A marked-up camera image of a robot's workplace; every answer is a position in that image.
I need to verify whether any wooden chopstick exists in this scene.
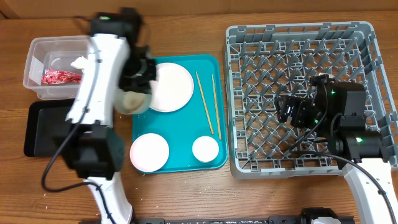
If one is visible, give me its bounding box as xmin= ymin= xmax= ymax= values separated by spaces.
xmin=211 ymin=74 xmax=222 ymax=140
xmin=195 ymin=71 xmax=214 ymax=135

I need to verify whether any left wooden chopstick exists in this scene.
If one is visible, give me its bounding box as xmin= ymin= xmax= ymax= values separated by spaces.
xmin=195 ymin=71 xmax=214 ymax=135

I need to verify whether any clear plastic bin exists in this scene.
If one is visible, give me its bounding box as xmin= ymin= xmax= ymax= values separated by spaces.
xmin=23 ymin=35 xmax=89 ymax=100

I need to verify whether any grey dish rack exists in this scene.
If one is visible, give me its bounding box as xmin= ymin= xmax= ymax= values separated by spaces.
xmin=224 ymin=21 xmax=398 ymax=180

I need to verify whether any crumpled white tissue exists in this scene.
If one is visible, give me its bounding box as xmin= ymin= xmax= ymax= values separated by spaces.
xmin=70 ymin=57 xmax=88 ymax=70

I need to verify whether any small white bowl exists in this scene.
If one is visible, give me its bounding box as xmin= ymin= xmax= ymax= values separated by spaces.
xmin=192 ymin=136 xmax=219 ymax=163

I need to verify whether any white paper cup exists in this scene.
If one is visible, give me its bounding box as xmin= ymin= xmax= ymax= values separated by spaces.
xmin=114 ymin=88 xmax=152 ymax=114

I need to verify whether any right wooden chopstick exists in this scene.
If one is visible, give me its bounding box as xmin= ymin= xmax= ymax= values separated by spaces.
xmin=211 ymin=74 xmax=222 ymax=140

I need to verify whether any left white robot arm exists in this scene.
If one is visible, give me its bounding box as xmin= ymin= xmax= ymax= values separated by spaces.
xmin=52 ymin=7 xmax=157 ymax=223

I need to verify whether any black tray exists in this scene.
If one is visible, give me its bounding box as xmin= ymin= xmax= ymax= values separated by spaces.
xmin=24 ymin=98 xmax=75 ymax=157

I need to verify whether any large white plate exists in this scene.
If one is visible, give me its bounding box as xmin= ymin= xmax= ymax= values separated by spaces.
xmin=150 ymin=62 xmax=194 ymax=112

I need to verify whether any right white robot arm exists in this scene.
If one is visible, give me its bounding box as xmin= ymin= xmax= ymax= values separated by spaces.
xmin=274 ymin=73 xmax=397 ymax=223

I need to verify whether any red wrapper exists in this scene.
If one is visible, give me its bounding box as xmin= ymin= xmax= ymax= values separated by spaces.
xmin=42 ymin=69 xmax=82 ymax=85

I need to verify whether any teal plastic tray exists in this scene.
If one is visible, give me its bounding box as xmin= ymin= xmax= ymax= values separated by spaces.
xmin=132 ymin=54 xmax=228 ymax=174

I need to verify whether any small pink plate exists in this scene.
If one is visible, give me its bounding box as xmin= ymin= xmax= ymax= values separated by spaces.
xmin=129 ymin=133 xmax=170 ymax=172

